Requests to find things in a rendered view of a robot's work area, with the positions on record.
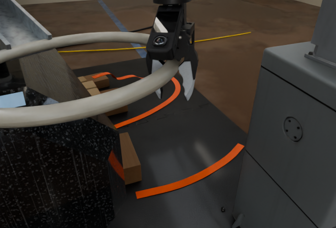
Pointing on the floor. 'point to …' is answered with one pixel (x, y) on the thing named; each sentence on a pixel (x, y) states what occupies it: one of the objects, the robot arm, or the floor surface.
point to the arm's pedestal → (290, 145)
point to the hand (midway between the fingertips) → (172, 95)
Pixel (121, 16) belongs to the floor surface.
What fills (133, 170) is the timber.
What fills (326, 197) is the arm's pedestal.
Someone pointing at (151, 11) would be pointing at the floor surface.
